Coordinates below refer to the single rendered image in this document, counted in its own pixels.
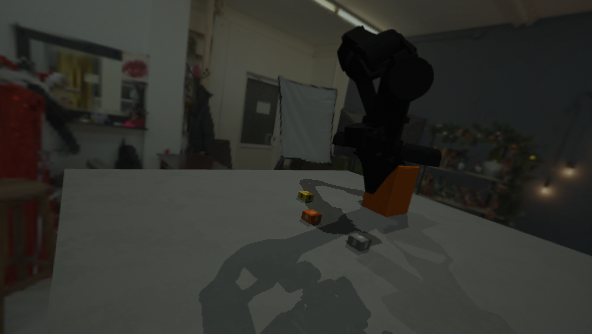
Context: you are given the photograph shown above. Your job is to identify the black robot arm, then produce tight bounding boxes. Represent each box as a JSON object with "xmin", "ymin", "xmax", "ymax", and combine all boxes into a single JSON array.
[{"xmin": 337, "ymin": 25, "xmax": 434, "ymax": 148}]

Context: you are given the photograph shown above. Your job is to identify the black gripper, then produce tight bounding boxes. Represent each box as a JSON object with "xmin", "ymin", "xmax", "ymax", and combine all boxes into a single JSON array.
[{"xmin": 332, "ymin": 105, "xmax": 442, "ymax": 194}]

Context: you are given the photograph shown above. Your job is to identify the yellow block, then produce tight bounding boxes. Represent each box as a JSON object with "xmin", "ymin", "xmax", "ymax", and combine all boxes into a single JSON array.
[{"xmin": 298, "ymin": 191, "xmax": 314, "ymax": 202}]

